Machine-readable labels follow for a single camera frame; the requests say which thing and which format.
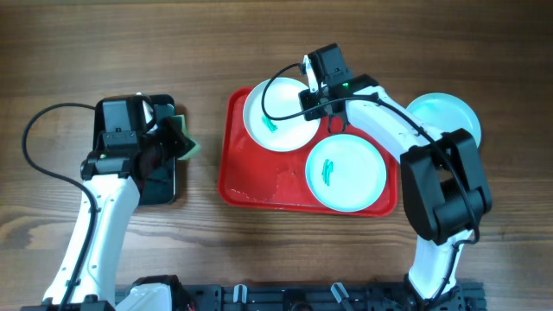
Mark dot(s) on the black water tray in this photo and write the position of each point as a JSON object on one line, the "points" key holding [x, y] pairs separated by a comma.
{"points": [[161, 187]]}

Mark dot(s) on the red plastic tray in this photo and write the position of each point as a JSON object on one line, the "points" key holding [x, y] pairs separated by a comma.
{"points": [[254, 177]]}

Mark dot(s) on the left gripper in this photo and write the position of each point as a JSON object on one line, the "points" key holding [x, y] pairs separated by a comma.
{"points": [[175, 142]]}

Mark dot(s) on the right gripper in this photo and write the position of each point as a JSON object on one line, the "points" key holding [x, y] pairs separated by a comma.
{"points": [[305, 99]]}

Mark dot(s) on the white round plate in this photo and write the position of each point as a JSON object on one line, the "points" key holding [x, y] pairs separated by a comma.
{"points": [[281, 100]]}

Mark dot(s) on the light blue plate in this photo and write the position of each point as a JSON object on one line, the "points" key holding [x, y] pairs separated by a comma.
{"points": [[446, 112], [345, 173]]}

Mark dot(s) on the green yellow sponge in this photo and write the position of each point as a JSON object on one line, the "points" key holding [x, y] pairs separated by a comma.
{"points": [[193, 146]]}

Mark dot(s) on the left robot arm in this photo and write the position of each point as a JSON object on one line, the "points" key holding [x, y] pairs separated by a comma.
{"points": [[112, 176]]}

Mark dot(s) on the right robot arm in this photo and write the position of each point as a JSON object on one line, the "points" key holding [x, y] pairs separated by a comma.
{"points": [[445, 189]]}

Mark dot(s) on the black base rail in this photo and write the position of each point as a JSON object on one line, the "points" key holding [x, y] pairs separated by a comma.
{"points": [[372, 297]]}

